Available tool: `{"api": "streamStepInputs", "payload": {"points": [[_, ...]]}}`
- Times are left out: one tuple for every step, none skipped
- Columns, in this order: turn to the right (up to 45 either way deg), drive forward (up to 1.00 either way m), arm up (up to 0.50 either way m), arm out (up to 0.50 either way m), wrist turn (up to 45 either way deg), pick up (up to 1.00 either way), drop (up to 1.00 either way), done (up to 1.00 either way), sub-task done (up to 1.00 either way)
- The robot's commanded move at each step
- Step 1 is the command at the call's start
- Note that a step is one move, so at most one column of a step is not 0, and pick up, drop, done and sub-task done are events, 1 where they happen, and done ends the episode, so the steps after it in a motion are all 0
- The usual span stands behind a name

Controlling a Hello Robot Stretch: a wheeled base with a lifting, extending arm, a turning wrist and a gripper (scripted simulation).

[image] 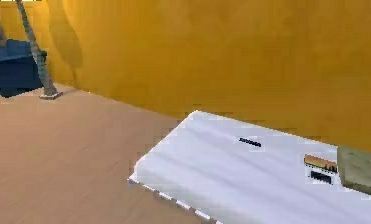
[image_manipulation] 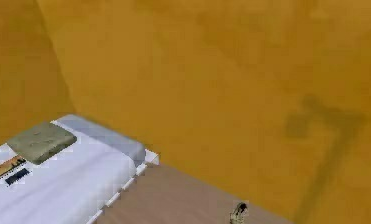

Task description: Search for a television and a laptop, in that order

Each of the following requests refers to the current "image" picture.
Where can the grey floor lamp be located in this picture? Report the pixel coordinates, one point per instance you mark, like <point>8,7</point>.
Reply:
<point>39,60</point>

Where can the olive grey cushion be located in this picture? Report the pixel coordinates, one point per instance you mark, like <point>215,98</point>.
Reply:
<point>359,170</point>

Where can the dark blue armchair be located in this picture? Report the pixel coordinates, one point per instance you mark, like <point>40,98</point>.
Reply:
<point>13,70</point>

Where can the black remote control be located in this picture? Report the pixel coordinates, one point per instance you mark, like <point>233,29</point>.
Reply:
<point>250,142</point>

